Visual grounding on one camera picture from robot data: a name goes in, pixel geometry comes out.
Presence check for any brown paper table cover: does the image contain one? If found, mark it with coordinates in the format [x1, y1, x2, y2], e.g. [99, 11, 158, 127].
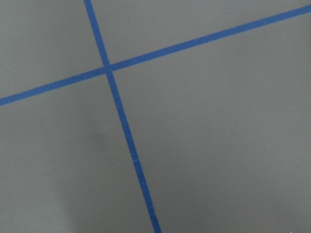
[0, 0, 311, 233]

